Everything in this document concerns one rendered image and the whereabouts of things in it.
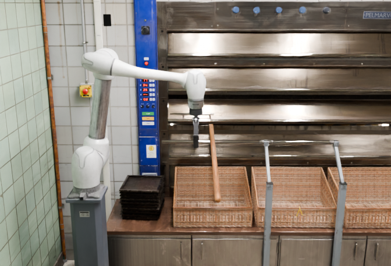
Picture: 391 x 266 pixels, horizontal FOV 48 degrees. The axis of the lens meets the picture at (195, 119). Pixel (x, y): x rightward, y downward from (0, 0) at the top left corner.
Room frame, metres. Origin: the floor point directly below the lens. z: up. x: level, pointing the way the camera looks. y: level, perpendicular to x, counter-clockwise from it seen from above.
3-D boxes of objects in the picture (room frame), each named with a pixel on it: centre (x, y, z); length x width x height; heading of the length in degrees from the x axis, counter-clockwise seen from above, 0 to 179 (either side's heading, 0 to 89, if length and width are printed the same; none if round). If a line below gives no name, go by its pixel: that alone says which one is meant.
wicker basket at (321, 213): (3.01, -0.71, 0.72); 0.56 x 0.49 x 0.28; 89
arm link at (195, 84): (2.45, 0.00, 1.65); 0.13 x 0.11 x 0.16; 177
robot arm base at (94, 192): (2.42, 0.64, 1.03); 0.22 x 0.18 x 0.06; 0
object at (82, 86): (3.25, 0.81, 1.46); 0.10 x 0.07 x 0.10; 90
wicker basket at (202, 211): (3.02, -0.12, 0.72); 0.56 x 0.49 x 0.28; 90
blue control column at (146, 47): (4.22, 0.35, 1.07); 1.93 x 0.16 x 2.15; 0
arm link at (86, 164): (2.45, 0.64, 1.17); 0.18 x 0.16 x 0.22; 177
